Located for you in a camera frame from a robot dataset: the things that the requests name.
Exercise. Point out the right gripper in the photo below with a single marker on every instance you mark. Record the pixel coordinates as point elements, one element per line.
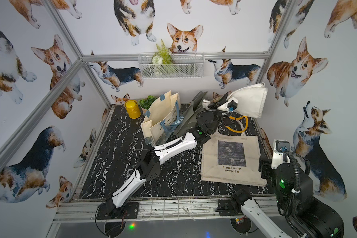
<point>265,165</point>

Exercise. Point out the cream canvas bag with photo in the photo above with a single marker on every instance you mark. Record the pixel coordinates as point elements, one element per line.
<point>232,159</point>

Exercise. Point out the cream bag with yellow handles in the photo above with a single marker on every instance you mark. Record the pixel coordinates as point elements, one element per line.
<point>251,102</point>

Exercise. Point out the grey-green canvas bag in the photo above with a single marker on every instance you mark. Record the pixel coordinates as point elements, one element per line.
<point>190,113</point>

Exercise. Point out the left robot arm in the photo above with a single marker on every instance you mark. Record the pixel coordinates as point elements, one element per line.
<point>149,165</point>

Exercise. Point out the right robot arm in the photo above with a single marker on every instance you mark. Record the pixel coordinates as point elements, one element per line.
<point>307,216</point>

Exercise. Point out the cream bag with blue print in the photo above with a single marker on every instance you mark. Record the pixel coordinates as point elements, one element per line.
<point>162,118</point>

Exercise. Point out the small potted green plant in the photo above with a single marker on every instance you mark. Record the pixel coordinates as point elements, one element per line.
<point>147,102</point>

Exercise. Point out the yellow cylindrical canister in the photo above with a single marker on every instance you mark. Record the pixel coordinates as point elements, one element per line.
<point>132,109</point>

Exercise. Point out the fern and white flower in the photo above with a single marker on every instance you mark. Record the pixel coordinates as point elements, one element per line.
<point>162,61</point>

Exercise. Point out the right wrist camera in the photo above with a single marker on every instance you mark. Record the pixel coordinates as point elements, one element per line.
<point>279,157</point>

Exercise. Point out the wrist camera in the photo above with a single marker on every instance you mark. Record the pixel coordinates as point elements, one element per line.
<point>279,157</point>
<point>229,106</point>

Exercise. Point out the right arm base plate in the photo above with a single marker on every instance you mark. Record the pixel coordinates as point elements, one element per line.
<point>228,208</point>

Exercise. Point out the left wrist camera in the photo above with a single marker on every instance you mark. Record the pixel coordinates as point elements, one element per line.
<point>229,106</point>

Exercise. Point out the white wire mesh basket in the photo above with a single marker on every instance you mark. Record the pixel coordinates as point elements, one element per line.
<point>180,65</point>

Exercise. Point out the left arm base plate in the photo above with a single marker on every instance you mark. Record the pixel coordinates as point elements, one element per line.
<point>107,211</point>

